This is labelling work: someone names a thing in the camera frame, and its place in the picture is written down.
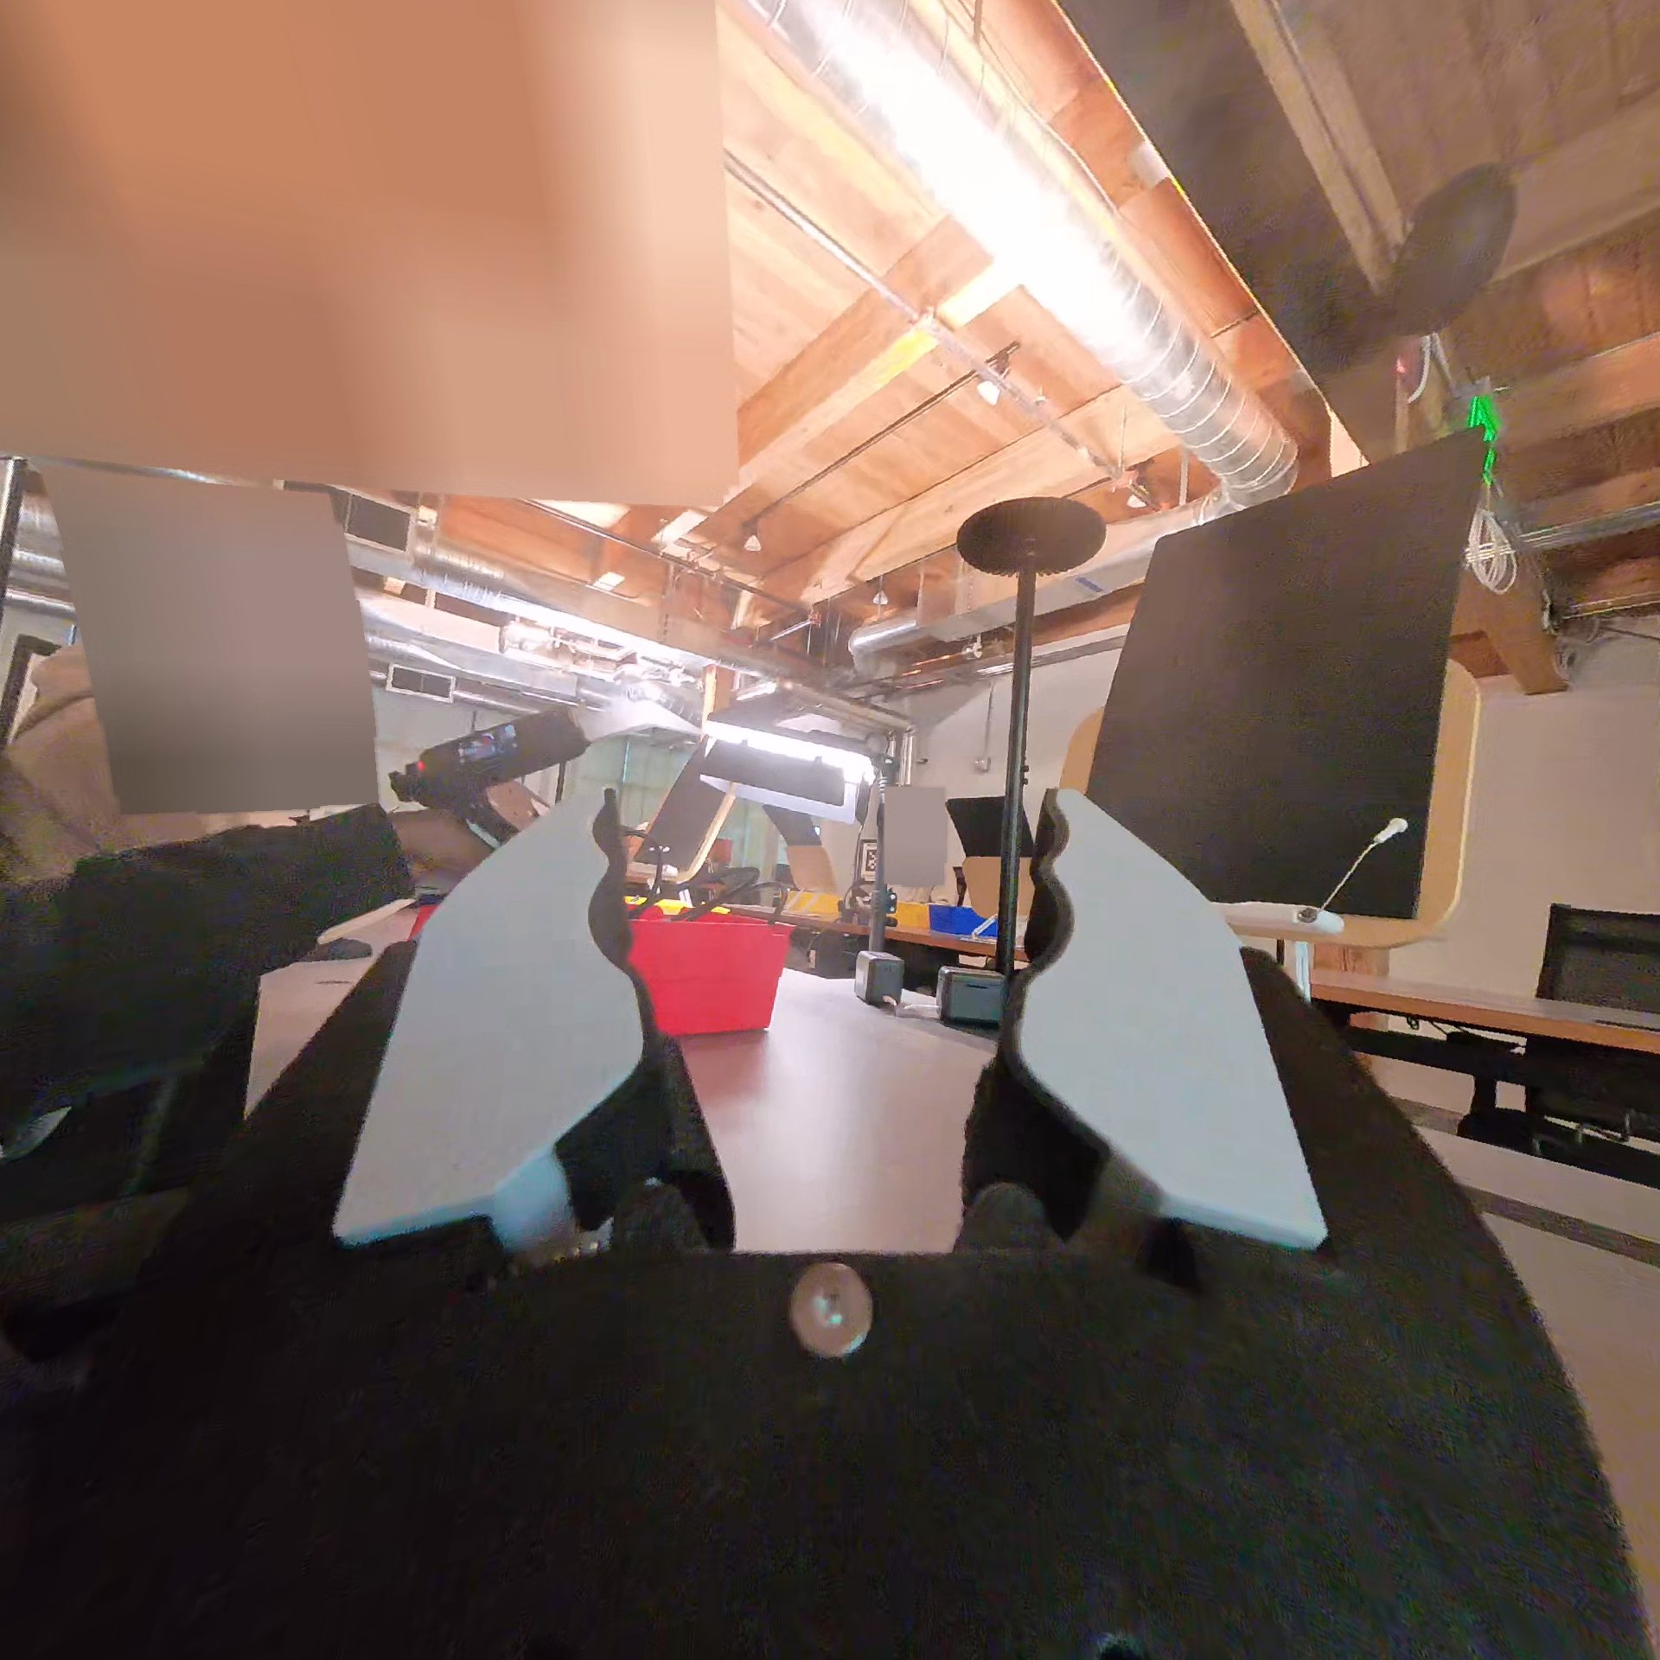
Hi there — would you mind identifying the black stand with round disc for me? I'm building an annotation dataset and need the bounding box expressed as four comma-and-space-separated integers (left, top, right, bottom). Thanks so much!
957, 497, 1105, 967

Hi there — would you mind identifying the silver ventilation duct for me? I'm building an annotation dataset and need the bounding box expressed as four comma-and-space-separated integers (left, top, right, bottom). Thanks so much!
745, 0, 1298, 507

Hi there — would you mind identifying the black office chair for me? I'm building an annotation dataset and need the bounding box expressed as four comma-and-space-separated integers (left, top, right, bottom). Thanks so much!
1531, 905, 1660, 1148

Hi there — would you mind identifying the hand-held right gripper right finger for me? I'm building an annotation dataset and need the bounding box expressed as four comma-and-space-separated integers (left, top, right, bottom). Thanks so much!
963, 785, 1328, 1265

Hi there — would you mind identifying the white gooseneck microphone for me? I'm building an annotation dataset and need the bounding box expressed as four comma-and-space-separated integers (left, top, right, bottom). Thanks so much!
1296, 817, 1411, 925

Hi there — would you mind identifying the person's left hand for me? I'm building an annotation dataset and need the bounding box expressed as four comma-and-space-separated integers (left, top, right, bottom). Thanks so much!
388, 803, 521, 898

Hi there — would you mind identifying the person's left forearm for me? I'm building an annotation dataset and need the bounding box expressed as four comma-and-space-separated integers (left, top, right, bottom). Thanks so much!
0, 803, 418, 1144

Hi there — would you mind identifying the large black panel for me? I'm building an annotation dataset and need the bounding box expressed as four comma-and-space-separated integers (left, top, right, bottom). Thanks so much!
1086, 429, 1488, 925

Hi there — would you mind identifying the wooden desk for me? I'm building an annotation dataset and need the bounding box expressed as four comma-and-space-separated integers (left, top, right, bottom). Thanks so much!
1311, 969, 1660, 1053

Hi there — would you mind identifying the rounded plywood partition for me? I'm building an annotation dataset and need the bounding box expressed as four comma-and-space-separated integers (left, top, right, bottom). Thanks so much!
1062, 659, 1483, 967

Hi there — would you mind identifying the softbox studio light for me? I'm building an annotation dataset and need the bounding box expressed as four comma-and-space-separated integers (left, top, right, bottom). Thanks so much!
701, 734, 872, 821

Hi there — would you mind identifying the black round ceiling fixture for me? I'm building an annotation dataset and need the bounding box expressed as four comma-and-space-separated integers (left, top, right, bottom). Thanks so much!
1393, 166, 1520, 343

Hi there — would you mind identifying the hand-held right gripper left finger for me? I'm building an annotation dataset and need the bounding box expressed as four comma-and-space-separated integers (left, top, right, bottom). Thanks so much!
331, 785, 737, 1258

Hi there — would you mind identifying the red plastic bin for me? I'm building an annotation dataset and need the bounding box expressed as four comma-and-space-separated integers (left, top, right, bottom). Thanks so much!
410, 902, 797, 1037

